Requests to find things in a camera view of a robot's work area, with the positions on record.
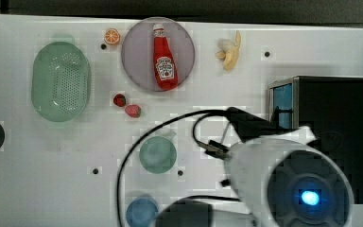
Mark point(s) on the red ketchup bottle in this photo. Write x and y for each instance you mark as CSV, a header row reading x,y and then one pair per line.
x,y
165,70

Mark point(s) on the pink toy strawberry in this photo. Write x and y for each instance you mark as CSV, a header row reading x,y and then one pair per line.
x,y
133,110

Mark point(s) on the green perforated colander bowl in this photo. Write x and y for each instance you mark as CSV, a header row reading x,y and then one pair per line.
x,y
61,79

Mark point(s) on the black toaster oven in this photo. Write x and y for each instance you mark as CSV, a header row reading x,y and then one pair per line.
x,y
332,108

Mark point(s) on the dark red toy strawberry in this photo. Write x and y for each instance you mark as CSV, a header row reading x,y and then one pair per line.
x,y
119,100

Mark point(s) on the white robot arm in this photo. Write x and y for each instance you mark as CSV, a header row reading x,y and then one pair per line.
x,y
276,174

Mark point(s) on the purple round plate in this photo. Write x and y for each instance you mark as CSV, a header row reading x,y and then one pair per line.
x,y
138,46

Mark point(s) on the orange slice toy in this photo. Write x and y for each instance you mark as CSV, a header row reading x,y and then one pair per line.
x,y
112,37

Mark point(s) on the green mug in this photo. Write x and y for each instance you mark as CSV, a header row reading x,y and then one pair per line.
x,y
158,153

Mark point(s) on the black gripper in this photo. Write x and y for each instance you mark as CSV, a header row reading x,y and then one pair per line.
x,y
248,126

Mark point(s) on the peeled toy banana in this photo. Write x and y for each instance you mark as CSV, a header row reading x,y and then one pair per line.
x,y
229,51

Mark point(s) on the blue cup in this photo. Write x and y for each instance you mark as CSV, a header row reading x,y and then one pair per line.
x,y
142,211

